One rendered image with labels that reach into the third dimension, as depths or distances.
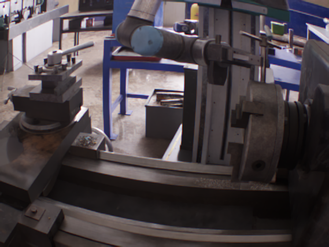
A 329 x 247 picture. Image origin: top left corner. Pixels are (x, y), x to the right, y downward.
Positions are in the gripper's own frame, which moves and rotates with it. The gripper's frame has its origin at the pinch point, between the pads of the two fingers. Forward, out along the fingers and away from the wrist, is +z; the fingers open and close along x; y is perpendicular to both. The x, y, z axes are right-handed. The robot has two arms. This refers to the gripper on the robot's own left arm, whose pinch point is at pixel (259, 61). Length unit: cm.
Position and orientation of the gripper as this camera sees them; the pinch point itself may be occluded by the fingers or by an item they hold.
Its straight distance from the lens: 89.4
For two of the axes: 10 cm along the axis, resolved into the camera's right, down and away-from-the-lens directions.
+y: 1.2, -9.8, -1.8
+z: 6.0, 2.2, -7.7
